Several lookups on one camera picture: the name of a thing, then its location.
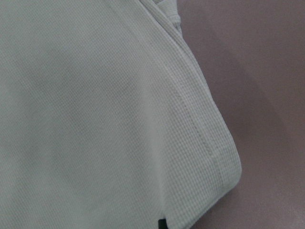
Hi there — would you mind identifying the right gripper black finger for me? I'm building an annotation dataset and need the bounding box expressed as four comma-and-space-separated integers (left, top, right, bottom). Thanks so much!
158, 219, 166, 229

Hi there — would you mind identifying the olive green long-sleeve shirt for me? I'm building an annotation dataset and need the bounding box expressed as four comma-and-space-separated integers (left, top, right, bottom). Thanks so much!
0, 0, 242, 229

